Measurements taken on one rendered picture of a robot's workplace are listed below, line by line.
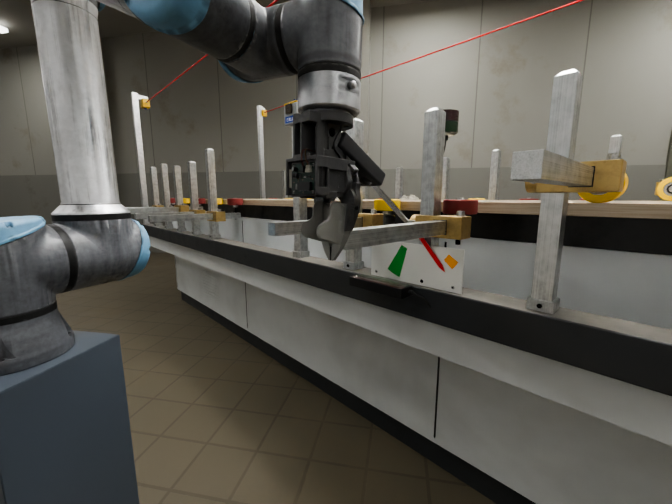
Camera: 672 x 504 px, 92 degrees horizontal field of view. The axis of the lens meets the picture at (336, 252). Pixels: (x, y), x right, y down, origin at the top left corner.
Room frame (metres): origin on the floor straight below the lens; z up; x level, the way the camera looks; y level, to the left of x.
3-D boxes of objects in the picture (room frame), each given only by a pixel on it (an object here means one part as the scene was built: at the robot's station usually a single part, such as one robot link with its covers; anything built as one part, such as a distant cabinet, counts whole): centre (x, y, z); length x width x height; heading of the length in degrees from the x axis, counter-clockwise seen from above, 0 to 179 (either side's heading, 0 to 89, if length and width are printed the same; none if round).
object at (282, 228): (0.86, -0.01, 0.84); 0.43 x 0.03 x 0.04; 134
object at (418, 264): (0.78, -0.19, 0.75); 0.26 x 0.01 x 0.10; 44
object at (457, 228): (0.76, -0.24, 0.84); 0.13 x 0.06 x 0.05; 44
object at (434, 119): (0.77, -0.23, 0.87); 0.03 x 0.03 x 0.48; 44
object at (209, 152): (1.68, 0.64, 0.91); 0.03 x 0.03 x 0.48; 44
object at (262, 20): (0.54, 0.12, 1.14); 0.12 x 0.12 x 0.09; 65
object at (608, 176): (0.58, -0.41, 0.94); 0.13 x 0.06 x 0.05; 44
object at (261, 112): (3.39, 0.74, 1.25); 0.09 x 0.08 x 1.10; 44
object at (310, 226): (0.50, 0.03, 0.86); 0.06 x 0.03 x 0.09; 133
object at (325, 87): (0.49, 0.01, 1.05); 0.10 x 0.09 x 0.05; 43
